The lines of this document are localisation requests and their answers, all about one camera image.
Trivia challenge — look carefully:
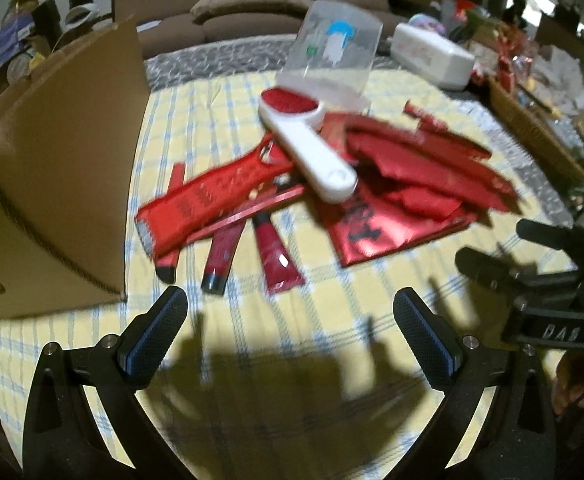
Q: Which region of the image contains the white rectangular box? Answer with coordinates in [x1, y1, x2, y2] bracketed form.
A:
[389, 22, 476, 92]

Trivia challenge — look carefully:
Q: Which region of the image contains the white lint brush red pad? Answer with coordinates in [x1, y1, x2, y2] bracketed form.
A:
[258, 87, 359, 204]

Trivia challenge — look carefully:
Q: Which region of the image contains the red foil paper pile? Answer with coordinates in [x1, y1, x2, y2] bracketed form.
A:
[344, 115, 522, 221]

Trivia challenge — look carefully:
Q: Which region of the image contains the red pen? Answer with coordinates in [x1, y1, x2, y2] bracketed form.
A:
[403, 101, 452, 133]

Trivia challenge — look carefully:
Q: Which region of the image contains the wicker basket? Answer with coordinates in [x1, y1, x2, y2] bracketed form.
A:
[486, 75, 584, 183]

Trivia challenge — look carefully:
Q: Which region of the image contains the pastel round object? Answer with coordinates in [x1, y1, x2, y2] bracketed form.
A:
[409, 12, 447, 34]

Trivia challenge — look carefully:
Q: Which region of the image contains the yellow plaid tablecloth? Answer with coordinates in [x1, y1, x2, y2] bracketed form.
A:
[0, 67, 572, 480]

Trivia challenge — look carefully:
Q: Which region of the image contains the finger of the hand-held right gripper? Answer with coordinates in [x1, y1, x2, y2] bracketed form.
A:
[454, 246, 532, 292]
[516, 218, 584, 253]

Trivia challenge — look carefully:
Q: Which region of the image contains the brown cardboard box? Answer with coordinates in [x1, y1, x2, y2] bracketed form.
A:
[0, 15, 150, 321]

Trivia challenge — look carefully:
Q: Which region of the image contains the slim red tool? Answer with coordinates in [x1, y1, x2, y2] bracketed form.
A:
[192, 185, 307, 241]

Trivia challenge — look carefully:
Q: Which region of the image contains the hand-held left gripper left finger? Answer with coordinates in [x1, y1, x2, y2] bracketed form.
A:
[22, 285, 190, 480]

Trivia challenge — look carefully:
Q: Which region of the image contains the red tube with black cap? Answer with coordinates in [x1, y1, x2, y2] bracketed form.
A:
[201, 220, 247, 295]

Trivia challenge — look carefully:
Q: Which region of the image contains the blue storage crate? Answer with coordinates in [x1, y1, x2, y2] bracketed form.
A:
[0, 10, 35, 68]

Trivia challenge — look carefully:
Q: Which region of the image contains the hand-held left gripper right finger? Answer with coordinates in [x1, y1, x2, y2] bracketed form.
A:
[393, 287, 557, 480]

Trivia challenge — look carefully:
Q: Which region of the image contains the red squeeze tube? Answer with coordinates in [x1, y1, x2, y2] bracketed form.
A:
[252, 212, 305, 296]

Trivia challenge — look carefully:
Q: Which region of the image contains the brown cushion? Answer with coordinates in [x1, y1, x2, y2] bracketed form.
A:
[190, 0, 317, 26]

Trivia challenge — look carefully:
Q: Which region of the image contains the flat red stick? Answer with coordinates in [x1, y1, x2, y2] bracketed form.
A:
[154, 161, 187, 283]

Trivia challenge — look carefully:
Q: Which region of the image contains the red plastic grater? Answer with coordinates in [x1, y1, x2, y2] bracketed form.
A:
[136, 135, 297, 256]

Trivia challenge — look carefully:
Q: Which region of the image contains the clear plastic container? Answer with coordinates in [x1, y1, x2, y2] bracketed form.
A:
[277, 0, 383, 111]

